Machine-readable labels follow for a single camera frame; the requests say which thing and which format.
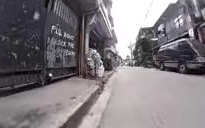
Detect pile of white bags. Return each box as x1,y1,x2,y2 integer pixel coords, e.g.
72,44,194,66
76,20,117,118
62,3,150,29
85,48,106,79

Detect grey asphalt road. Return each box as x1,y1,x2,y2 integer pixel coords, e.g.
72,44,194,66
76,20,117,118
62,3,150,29
98,65,205,128

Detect dark metal gate with writing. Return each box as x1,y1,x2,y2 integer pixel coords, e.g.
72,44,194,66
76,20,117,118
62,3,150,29
0,0,81,93

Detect overhead wires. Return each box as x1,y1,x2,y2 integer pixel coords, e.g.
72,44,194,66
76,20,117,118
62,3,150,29
139,0,155,30

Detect dark van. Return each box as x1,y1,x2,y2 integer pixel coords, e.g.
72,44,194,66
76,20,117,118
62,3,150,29
152,37,205,75

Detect concrete kerb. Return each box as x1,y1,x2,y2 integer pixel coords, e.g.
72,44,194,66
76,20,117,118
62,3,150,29
59,70,118,128

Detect row of buildings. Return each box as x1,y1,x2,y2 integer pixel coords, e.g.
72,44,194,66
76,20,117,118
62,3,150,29
134,0,205,68
66,0,122,73

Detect tree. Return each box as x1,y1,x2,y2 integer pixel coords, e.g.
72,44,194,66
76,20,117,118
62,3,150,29
133,38,153,66

